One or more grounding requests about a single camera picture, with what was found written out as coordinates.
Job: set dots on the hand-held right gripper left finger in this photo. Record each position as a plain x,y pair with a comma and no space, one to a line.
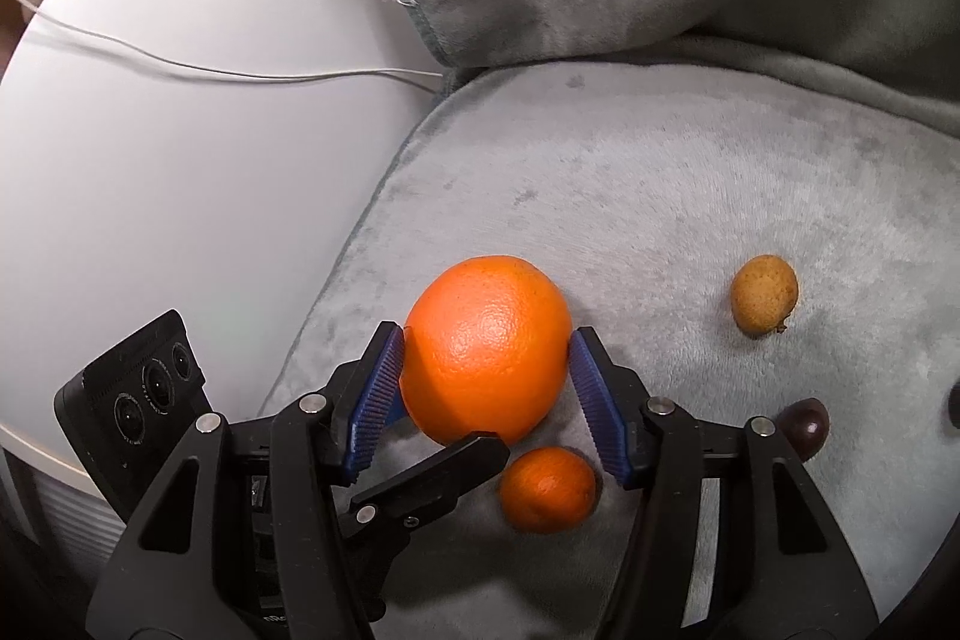
375,407

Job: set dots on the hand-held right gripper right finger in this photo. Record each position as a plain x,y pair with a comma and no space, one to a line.
600,415

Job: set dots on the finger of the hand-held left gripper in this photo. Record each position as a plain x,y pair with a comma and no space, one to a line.
442,467

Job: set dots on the small mandarin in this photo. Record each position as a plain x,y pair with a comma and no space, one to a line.
547,490

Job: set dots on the large orange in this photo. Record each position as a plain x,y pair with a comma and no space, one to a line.
487,340

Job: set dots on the small brown fruit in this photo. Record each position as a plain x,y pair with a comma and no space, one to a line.
765,295

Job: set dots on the light grey fleece blanket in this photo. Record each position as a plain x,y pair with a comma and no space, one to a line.
600,175

